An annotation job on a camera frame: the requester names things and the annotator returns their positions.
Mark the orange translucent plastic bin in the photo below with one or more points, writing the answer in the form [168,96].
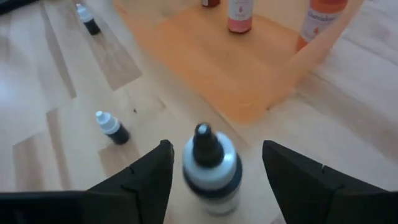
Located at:
[217,62]

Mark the large pink food colouring bottle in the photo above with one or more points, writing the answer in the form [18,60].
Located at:
[240,17]

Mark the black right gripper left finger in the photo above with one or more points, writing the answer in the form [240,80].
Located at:
[140,193]

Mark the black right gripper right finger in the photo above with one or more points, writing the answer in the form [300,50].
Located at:
[311,193]

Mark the large black Chefmaster bottle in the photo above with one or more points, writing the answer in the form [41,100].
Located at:
[211,174]

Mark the small green dropper bottle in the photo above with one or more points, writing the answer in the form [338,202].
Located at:
[90,23]

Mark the small black dropper bottle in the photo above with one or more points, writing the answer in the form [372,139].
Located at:
[115,130]

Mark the large red food colouring bottle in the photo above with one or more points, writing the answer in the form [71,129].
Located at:
[211,2]

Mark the large orange food colouring bottle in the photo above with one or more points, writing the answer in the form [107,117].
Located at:
[320,18]

